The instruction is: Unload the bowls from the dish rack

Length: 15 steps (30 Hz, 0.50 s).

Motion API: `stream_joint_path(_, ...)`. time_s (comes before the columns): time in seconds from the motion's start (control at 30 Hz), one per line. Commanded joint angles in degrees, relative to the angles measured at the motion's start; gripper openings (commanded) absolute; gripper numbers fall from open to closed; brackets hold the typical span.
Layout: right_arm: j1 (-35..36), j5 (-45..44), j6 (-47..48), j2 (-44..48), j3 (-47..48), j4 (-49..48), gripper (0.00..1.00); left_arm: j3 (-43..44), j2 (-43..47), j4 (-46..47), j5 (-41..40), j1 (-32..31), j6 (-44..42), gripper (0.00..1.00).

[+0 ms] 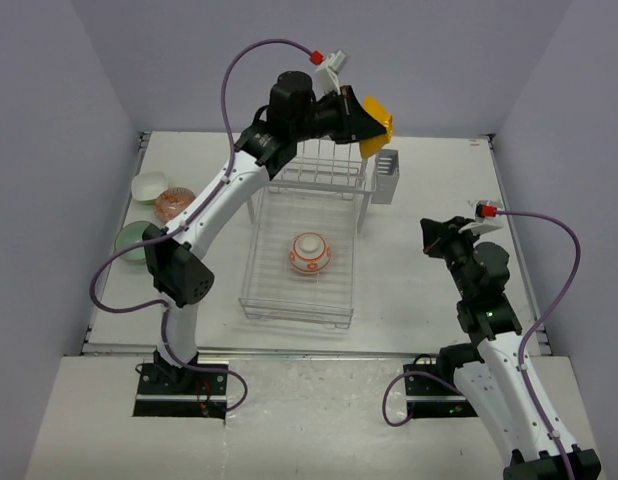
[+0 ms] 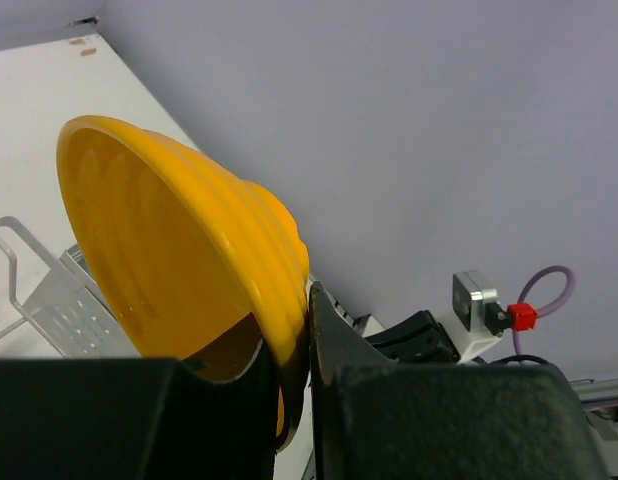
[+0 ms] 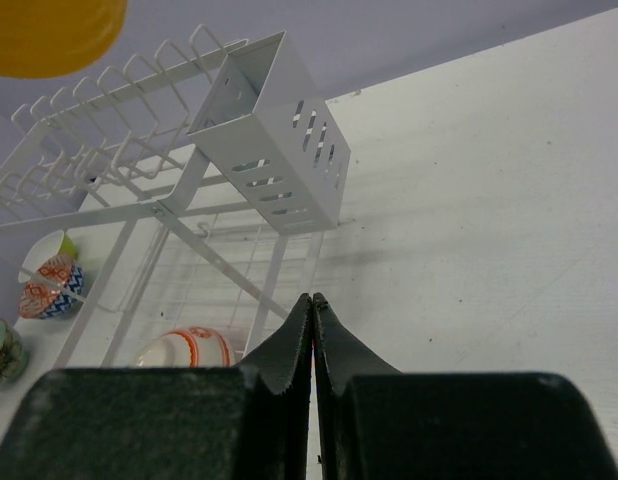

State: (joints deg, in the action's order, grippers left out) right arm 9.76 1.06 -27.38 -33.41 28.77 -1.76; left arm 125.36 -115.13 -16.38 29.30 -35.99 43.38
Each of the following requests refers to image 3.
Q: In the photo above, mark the grey cutlery holder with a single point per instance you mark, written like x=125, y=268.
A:
x=265, y=126

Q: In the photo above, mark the white wire dish rack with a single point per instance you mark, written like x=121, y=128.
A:
x=164, y=239

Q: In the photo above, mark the yellow plastic bowl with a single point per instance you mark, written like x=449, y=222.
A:
x=47, y=39

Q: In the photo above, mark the blue zigzag patterned bowl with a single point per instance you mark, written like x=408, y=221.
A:
x=62, y=279

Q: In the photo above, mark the orange white upturned bowl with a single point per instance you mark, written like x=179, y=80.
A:
x=191, y=347

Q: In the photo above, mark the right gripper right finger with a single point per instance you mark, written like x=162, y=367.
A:
x=379, y=423

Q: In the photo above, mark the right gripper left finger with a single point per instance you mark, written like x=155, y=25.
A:
x=248, y=421

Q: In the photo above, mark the mint green bowl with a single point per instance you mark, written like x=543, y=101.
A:
x=13, y=354

